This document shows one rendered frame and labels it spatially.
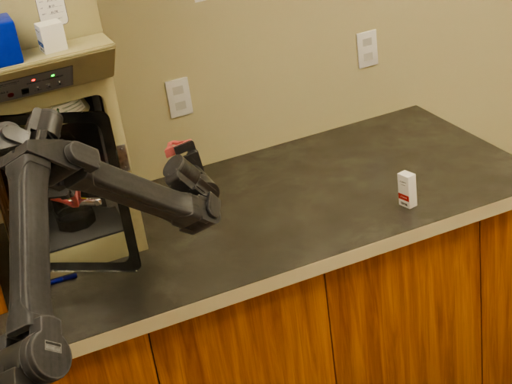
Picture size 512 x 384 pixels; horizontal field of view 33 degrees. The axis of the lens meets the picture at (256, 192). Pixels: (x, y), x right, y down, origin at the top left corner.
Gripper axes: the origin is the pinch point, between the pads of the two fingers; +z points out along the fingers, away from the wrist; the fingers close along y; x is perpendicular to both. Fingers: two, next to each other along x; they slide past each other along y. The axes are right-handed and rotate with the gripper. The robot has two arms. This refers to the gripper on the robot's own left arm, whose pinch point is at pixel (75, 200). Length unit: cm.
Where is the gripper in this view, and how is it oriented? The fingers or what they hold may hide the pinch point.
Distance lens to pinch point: 194.3
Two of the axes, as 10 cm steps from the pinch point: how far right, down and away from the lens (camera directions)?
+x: 9.7, -0.9, -2.3
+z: 2.4, 5.6, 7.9
